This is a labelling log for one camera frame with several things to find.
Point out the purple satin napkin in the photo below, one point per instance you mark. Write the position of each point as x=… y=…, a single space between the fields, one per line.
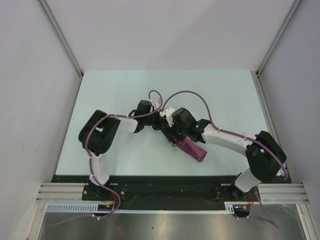
x=193 y=150

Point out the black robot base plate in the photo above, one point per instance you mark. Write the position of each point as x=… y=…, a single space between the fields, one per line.
x=162 y=193

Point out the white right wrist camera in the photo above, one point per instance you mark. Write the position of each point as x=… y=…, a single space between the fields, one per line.
x=167 y=115

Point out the aluminium frame post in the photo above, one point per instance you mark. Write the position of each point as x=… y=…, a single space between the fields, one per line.
x=279 y=35
x=49 y=15

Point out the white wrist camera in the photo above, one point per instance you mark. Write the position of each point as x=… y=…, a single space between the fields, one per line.
x=156 y=103
x=167 y=115

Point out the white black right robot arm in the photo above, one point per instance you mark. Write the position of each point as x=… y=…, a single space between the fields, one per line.
x=264 y=156

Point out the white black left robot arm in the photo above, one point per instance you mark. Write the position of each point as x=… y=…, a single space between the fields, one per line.
x=98 y=134

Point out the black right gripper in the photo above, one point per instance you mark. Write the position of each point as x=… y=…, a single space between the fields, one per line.
x=168 y=131

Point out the aluminium frame rail front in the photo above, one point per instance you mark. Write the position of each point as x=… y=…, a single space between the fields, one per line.
x=283 y=193

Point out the aluminium frame post left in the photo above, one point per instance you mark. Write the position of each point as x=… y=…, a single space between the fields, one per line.
x=49 y=15

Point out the aluminium frame post right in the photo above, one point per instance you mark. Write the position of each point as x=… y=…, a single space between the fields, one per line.
x=279 y=35

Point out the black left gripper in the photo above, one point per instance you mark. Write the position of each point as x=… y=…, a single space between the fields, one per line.
x=162 y=121

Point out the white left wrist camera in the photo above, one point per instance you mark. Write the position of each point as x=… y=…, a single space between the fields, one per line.
x=156 y=103

